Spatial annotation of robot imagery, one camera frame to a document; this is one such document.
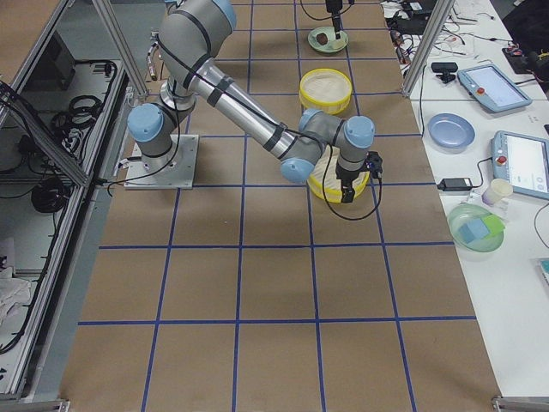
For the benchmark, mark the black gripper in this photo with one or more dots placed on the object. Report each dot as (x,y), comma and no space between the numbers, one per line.
(346,174)
(333,9)

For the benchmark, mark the yellow steamer basket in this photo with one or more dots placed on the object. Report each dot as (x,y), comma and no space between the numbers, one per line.
(322,181)
(330,107)

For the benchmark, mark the white bun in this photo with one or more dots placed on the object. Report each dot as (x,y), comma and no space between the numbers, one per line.
(338,43)

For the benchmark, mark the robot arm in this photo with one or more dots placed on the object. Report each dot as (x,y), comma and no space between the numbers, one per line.
(190,38)

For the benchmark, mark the white steamer cloth middle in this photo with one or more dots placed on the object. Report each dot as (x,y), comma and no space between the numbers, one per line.
(325,85)

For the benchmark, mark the brown bun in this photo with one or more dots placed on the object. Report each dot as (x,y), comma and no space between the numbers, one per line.
(322,38)

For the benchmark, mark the light green plate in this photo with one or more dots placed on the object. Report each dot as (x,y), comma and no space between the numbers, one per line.
(327,49)

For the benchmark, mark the black power adapter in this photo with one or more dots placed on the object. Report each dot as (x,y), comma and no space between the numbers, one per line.
(455,184)

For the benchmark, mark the blue plate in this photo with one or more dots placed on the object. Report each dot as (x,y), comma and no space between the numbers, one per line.
(450,133)

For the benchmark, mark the black webcam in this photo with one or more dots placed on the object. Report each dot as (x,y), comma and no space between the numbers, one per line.
(445,71)

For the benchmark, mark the green bowl with sponges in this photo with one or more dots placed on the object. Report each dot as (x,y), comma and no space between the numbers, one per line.
(476,228)

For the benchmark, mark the paper cup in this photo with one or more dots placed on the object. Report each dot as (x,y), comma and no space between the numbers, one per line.
(497,190)

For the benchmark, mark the teach pendant far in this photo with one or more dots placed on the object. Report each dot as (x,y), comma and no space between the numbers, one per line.
(492,88)

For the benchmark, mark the teach pendant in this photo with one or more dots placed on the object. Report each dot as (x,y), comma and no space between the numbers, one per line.
(492,88)
(522,161)

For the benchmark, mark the teach pendant near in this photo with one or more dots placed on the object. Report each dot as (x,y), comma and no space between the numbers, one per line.
(522,161)

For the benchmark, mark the white crumpled cloth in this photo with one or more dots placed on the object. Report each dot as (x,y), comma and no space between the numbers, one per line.
(15,292)

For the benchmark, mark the aluminium frame post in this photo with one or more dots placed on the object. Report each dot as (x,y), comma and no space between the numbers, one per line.
(433,28)

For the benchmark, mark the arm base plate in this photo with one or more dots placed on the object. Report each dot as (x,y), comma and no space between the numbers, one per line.
(176,169)

